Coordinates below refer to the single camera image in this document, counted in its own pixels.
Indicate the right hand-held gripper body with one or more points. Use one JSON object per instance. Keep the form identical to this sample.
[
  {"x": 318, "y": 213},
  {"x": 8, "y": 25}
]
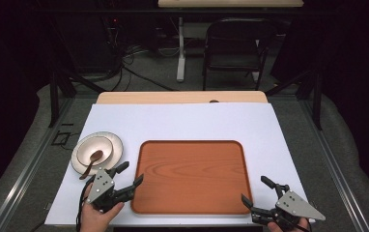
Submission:
[{"x": 293, "y": 206}]

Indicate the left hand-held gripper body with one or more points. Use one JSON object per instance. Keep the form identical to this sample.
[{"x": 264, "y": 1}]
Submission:
[{"x": 100, "y": 187}]

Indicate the person's right hand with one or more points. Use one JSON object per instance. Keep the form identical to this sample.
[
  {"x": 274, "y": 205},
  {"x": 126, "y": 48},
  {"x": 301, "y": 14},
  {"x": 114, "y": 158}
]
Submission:
[{"x": 284, "y": 227}]

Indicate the person's left hand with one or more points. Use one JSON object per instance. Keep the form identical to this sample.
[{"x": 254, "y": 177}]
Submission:
[{"x": 96, "y": 219}]

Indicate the cream plate with dark rim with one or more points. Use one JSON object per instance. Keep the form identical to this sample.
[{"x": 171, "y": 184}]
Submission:
[{"x": 116, "y": 148}]

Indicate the brown wooden spoon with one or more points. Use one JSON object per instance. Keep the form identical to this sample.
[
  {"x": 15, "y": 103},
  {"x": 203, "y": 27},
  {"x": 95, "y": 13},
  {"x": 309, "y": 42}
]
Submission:
[{"x": 95, "y": 156}]

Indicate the cream bowl with dark rim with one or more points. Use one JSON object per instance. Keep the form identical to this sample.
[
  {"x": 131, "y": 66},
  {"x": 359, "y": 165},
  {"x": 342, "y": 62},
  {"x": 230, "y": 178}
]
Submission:
[{"x": 90, "y": 146}]

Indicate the brown wooden tray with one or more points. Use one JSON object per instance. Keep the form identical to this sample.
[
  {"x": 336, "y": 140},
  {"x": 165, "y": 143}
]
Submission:
[{"x": 192, "y": 177}]

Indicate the black floor socket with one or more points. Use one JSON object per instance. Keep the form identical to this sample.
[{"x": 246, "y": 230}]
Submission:
[{"x": 60, "y": 138}]

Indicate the white table mat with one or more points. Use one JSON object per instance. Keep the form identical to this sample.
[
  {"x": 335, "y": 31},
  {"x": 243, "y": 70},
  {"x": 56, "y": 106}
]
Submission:
[{"x": 189, "y": 122}]

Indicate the black metal stand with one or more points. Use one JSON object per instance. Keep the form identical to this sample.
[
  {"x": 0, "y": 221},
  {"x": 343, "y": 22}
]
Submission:
[
  {"x": 54, "y": 103},
  {"x": 316, "y": 103}
]

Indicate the white desk leg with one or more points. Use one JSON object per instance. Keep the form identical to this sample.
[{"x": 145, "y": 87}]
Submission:
[{"x": 181, "y": 58}]

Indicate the dark curtain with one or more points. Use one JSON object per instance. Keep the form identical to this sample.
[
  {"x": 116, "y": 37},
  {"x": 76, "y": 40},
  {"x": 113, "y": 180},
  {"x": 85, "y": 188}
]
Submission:
[
  {"x": 8, "y": 96},
  {"x": 356, "y": 80}
]

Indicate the black folding chair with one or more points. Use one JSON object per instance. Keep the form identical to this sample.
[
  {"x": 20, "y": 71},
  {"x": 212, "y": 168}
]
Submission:
[{"x": 237, "y": 48}]

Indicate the aluminium floor rail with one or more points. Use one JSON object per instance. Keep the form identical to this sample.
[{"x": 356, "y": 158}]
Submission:
[
  {"x": 28, "y": 167},
  {"x": 334, "y": 167}
]

